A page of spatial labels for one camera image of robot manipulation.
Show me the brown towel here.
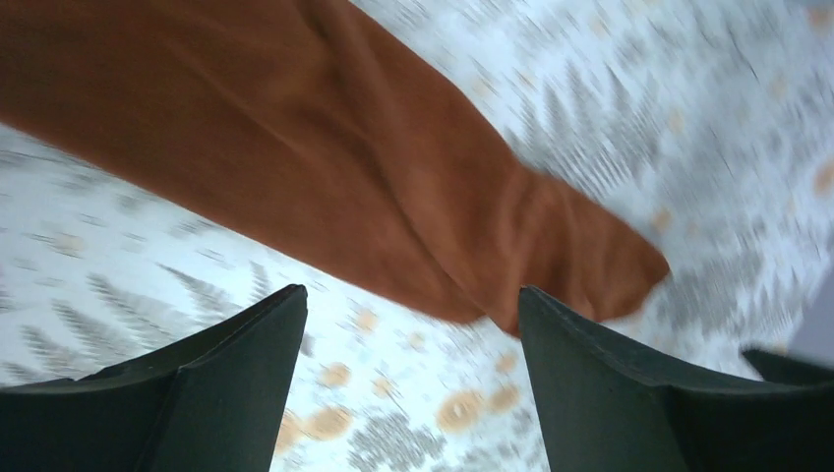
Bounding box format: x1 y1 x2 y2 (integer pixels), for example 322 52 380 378
1 1 669 334

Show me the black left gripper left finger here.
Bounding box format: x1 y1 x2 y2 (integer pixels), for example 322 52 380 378
1 285 308 472

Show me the floral patterned table mat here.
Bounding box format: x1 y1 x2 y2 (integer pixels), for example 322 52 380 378
1 1 833 471

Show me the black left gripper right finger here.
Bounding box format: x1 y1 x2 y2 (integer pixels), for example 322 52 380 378
518 287 833 472

